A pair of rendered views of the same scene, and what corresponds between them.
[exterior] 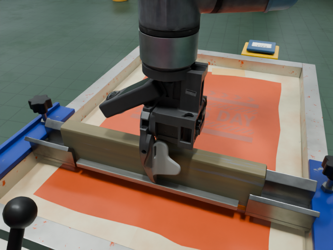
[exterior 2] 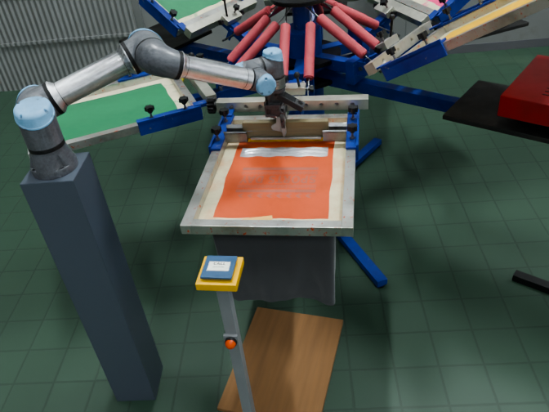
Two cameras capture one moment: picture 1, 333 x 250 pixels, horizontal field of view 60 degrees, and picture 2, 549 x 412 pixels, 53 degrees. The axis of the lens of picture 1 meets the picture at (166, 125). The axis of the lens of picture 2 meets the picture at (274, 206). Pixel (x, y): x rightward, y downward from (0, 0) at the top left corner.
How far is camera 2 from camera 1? 2.48 m
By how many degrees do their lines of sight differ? 107
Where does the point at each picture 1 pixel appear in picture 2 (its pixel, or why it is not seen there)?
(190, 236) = not seen: hidden behind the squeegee
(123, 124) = (319, 162)
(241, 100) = (247, 193)
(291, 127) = (218, 180)
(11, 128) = not seen: outside the picture
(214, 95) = (267, 194)
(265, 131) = (234, 175)
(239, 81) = (247, 212)
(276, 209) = (238, 128)
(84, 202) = not seen: hidden behind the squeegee
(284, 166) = (229, 159)
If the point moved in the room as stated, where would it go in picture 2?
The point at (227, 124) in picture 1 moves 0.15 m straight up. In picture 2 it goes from (256, 174) to (252, 141)
